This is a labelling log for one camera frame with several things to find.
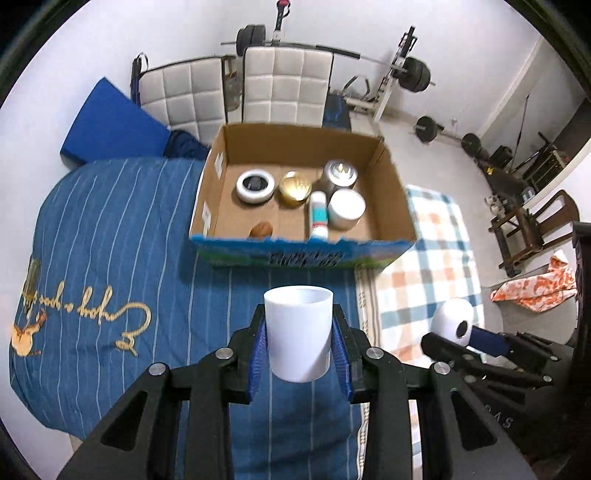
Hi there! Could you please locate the plaid checked blanket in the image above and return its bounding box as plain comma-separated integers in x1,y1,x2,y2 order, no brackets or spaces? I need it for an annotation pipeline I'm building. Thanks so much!
353,185,484,480

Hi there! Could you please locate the long barbell with black plates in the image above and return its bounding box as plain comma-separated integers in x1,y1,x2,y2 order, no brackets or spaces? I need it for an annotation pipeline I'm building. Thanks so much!
221,25,437,95

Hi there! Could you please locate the silver metal can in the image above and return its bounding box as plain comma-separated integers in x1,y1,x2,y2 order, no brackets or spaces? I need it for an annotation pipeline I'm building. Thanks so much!
318,160,359,197

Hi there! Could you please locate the white teal tube bottle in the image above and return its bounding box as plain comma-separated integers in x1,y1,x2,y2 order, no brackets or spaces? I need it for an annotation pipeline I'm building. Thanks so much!
308,190,329,241

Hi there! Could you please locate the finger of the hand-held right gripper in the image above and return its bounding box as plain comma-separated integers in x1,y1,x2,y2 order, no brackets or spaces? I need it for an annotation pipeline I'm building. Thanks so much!
421,332,553,388
467,326,555,367

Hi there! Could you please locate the grey seat cushion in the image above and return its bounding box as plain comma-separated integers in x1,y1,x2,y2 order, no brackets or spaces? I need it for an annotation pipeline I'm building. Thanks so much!
480,286,578,342

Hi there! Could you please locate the dark blue cloth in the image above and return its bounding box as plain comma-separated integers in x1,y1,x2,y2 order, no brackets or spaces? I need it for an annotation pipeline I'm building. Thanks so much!
161,130,211,161

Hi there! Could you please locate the large white jar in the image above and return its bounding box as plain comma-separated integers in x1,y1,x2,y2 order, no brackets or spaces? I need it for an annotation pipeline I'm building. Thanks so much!
327,189,367,230

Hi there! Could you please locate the round gold tin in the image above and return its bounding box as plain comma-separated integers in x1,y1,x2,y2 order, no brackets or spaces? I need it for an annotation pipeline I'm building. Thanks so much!
277,171,312,208

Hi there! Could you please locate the white quilted chair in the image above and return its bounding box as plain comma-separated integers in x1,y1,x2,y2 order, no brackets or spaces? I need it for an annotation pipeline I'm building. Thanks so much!
241,45,334,130
131,53,236,141

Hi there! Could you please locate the blue striped blanket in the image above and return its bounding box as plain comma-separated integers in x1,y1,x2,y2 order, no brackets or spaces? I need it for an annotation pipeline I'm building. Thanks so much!
9,157,370,480

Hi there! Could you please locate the cardboard box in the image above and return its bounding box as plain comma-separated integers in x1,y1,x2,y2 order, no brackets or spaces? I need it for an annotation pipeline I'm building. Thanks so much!
189,122,419,269

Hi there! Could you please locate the orange white patterned cloth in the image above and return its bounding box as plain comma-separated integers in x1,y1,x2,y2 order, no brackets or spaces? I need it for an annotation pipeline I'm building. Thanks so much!
491,251,578,315

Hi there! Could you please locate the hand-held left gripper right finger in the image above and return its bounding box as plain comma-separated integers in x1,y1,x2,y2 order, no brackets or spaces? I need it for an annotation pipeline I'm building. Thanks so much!
330,302,539,480

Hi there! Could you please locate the short barbell with black plates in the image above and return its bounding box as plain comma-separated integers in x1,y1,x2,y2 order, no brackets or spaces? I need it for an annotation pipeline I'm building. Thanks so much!
413,116,483,158

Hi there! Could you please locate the black speaker box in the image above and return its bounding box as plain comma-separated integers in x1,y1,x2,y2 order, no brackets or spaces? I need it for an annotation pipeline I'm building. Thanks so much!
489,145,513,169

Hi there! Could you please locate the barbell on bench rack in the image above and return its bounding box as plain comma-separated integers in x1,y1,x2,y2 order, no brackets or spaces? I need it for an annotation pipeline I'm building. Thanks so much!
272,0,419,123

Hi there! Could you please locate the black blue weight bench pad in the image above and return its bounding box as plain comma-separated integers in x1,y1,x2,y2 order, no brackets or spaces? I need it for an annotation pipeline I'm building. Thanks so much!
323,92,352,132

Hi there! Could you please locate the white jar with black lid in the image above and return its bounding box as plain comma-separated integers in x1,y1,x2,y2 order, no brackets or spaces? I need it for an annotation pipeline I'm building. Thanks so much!
236,170,276,205

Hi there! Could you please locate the dark wooden chair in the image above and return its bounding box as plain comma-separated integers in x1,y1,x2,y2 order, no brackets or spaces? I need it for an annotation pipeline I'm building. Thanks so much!
489,189,580,278

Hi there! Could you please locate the black equipment frame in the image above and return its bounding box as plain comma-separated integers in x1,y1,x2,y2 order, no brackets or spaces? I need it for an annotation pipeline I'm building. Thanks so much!
522,131,568,185

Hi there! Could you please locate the blue foam mat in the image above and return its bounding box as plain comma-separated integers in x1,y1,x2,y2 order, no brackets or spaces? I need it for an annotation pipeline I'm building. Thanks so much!
60,78,171,166

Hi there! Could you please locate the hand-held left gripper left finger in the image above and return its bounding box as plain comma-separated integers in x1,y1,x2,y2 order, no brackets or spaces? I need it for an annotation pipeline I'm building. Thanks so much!
58,305,267,480

